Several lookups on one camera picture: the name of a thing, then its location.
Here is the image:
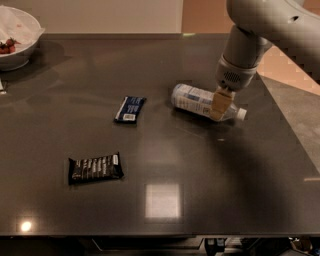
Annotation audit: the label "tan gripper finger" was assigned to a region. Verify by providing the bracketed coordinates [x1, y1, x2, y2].
[210, 87, 234, 121]

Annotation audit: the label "clear plastic bottle blue label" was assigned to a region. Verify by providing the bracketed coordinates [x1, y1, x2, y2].
[171, 84, 247, 122]

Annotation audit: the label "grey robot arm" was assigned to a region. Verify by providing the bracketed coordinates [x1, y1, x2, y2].
[210, 0, 320, 121]

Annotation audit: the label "blue snack bar wrapper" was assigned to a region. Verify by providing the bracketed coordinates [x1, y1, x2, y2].
[114, 96, 146, 124]

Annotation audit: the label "black snack bar wrapper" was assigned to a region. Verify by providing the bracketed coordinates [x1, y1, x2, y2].
[68, 153, 124, 185]

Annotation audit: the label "white bowl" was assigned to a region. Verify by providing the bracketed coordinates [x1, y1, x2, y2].
[0, 5, 46, 72]

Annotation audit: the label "red strawberries in bowl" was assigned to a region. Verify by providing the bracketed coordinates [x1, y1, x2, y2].
[0, 38, 18, 54]

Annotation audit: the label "white napkin in bowl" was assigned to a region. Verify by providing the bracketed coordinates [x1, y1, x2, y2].
[0, 6, 45, 44]

